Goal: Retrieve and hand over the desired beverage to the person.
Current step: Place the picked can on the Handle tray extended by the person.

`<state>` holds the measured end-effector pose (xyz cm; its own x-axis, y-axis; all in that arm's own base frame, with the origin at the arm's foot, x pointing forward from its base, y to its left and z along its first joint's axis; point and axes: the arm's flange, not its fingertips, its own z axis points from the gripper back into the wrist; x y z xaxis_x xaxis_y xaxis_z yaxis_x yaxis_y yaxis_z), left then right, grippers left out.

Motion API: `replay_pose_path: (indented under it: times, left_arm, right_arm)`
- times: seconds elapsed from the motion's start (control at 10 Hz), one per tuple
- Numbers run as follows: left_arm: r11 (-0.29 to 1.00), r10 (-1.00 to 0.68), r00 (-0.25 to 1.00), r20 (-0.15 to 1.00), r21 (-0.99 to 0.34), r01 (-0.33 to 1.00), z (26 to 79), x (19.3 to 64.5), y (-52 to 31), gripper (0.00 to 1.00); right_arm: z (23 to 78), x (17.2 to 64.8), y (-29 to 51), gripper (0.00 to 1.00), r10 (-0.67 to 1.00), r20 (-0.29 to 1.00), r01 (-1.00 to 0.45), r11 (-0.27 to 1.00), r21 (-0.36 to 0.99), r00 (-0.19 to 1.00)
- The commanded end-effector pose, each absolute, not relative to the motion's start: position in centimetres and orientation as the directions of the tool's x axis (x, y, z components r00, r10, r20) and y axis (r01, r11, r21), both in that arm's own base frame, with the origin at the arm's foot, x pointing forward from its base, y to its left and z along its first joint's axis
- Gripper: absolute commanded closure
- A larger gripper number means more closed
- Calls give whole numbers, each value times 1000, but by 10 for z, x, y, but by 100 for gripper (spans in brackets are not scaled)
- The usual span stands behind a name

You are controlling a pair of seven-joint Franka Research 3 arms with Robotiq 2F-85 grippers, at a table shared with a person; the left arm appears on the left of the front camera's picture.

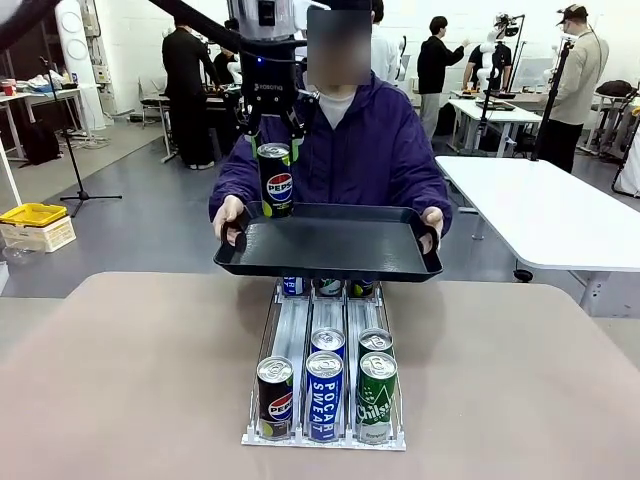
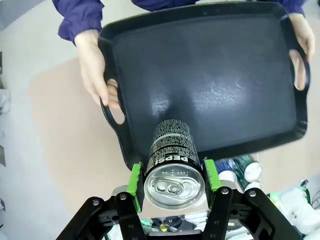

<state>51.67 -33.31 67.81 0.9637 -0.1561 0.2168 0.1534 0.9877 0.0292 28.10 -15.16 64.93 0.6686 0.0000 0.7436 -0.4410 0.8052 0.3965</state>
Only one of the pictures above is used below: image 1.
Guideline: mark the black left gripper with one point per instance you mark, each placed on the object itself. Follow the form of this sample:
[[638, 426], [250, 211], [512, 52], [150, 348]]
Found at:
[[270, 75]]

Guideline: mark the black Pepsi can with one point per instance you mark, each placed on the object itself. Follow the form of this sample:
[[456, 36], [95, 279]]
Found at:
[[277, 185], [275, 400], [363, 289]]

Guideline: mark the black serving tray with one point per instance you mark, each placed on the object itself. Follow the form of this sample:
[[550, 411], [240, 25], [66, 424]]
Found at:
[[325, 245]]

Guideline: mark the blue Pocari Sweat can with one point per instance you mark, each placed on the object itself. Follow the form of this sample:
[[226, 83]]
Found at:
[[294, 286], [327, 340], [324, 400]]

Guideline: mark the person in purple hoodie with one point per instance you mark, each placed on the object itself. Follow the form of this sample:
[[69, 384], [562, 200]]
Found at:
[[360, 150]]

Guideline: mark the person in black sweater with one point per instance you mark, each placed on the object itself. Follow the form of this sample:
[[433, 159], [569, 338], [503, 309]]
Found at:
[[435, 70]]

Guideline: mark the person in beige jacket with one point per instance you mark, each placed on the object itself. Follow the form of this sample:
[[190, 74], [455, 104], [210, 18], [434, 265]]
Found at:
[[575, 85]]

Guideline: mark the person's right hand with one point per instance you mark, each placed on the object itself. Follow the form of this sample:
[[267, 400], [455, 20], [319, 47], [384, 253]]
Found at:
[[227, 210]]

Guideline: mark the person's left hand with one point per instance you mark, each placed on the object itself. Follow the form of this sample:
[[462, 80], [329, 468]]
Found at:
[[434, 217]]

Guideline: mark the man in black clothes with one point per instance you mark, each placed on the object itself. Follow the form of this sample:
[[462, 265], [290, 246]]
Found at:
[[185, 90]]

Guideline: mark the man in white shirt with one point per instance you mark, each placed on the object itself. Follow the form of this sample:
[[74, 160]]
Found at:
[[386, 55]]

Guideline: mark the green Chilsung can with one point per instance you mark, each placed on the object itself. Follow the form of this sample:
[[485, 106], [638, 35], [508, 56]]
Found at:
[[376, 340], [376, 400], [330, 287]]

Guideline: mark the white can dispenser rack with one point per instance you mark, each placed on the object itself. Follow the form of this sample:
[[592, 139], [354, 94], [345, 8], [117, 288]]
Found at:
[[292, 325]]

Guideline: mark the black microphone stand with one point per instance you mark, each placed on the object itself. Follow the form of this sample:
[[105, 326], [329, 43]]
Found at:
[[65, 130]]

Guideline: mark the white tower air conditioner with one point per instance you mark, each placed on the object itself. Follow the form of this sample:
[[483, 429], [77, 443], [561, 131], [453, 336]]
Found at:
[[75, 50]]

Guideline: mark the white standing desk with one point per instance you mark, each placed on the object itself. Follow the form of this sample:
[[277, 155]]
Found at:
[[500, 112]]

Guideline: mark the black bag under desk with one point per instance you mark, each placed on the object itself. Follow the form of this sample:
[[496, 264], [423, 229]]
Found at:
[[42, 145]]

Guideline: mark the yellow and white plastic crate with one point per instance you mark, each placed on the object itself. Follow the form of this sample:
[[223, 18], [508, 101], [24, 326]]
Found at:
[[35, 225]]

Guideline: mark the red cup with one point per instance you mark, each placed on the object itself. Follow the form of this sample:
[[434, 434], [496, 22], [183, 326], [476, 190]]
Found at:
[[10, 87]]

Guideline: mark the clear plastic bowl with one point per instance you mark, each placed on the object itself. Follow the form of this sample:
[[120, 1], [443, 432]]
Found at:
[[20, 255]]

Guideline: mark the large white table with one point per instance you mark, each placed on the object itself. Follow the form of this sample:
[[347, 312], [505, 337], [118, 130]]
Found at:
[[550, 210]]

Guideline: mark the black bag on table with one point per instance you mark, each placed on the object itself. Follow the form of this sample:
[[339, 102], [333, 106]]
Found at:
[[615, 89]]

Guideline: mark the black camera tripod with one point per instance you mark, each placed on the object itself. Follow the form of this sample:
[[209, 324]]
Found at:
[[550, 100]]

